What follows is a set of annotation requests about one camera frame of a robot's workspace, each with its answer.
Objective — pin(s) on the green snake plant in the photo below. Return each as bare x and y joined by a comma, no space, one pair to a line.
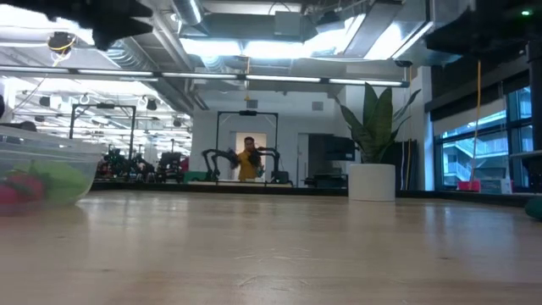
379,127

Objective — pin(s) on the clear plastic tupperware container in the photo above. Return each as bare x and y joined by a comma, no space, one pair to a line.
84,152

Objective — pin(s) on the white round plant pot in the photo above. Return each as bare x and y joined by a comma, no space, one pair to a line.
372,182

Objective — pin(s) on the person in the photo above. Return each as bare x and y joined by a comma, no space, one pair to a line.
247,167

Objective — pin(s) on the black cabinet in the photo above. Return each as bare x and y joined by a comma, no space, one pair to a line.
330,156

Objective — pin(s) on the dark green folded cloth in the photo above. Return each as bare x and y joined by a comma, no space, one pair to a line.
535,208

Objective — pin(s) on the black background gantry frame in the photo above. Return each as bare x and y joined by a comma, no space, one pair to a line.
103,106
247,113

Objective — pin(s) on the dark round hanging reel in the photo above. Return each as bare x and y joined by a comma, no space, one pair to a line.
61,42

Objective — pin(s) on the pink bin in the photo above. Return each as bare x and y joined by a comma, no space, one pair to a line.
469,186

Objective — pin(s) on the black background robot arm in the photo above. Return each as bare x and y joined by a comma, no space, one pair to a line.
211,159
275,161

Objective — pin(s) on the red toy strawberry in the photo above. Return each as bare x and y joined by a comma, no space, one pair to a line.
27,186
7,195

